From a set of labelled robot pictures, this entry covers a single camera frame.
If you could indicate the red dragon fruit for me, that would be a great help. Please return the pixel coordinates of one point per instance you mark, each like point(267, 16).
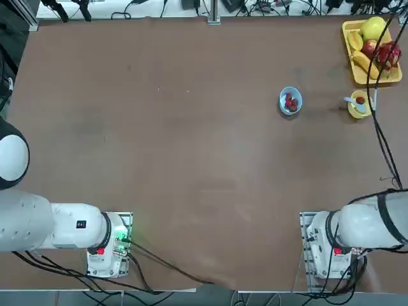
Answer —
point(389, 54)

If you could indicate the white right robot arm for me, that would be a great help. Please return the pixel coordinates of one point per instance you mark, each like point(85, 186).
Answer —
point(360, 226)

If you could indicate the red apple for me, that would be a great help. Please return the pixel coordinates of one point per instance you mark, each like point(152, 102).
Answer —
point(368, 48)

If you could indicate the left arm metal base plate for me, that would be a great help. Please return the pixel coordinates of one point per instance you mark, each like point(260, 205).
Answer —
point(127, 220)

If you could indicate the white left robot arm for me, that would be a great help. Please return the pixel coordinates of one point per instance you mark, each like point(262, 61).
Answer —
point(19, 223)

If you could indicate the yellow plastic tray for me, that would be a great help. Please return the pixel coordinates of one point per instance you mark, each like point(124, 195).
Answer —
point(360, 80)

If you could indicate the light blue plastic spoon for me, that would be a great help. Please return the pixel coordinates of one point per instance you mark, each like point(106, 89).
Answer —
point(350, 100)

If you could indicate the light blue bowl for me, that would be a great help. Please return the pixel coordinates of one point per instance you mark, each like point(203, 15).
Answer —
point(298, 95)

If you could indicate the black stand leg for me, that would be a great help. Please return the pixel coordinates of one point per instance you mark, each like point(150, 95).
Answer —
point(60, 11)
point(84, 11)

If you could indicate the yellow-orange star fruit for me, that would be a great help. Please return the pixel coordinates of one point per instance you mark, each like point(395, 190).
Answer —
point(354, 39)

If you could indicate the aluminium frame post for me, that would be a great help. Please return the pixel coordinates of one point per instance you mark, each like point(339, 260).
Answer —
point(214, 12)

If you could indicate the aluminium frame rail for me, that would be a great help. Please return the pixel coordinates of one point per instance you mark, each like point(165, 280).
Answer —
point(32, 19)

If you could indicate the yellow bowl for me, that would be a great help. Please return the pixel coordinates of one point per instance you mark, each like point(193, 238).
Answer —
point(352, 111)

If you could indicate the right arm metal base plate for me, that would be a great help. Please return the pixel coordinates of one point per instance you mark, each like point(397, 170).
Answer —
point(303, 229)

